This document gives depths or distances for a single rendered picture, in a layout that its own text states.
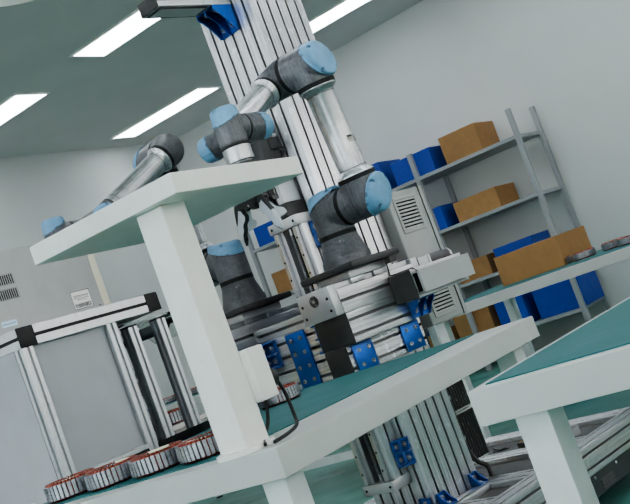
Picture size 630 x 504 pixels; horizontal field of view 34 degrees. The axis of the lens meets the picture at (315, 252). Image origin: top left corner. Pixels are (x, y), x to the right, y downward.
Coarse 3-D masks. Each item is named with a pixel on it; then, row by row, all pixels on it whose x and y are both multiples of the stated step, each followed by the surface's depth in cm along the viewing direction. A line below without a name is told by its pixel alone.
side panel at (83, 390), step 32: (32, 352) 225; (64, 352) 233; (96, 352) 240; (32, 384) 223; (64, 384) 230; (96, 384) 237; (128, 384) 243; (64, 416) 227; (96, 416) 234; (128, 416) 241; (64, 448) 223; (96, 448) 231; (128, 448) 238
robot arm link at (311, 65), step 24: (312, 48) 299; (288, 72) 303; (312, 72) 299; (312, 96) 302; (336, 96) 304; (336, 120) 302; (336, 144) 302; (360, 168) 302; (360, 192) 301; (384, 192) 303; (360, 216) 305
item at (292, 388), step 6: (288, 384) 254; (294, 384) 254; (288, 390) 253; (294, 390) 254; (300, 390) 257; (276, 396) 252; (282, 396) 252; (294, 396) 253; (270, 402) 252; (276, 402) 252; (282, 402) 252; (264, 408) 254
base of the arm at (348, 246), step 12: (348, 228) 309; (324, 240) 310; (336, 240) 308; (348, 240) 308; (360, 240) 310; (324, 252) 311; (336, 252) 307; (348, 252) 307; (360, 252) 307; (324, 264) 311; (336, 264) 307
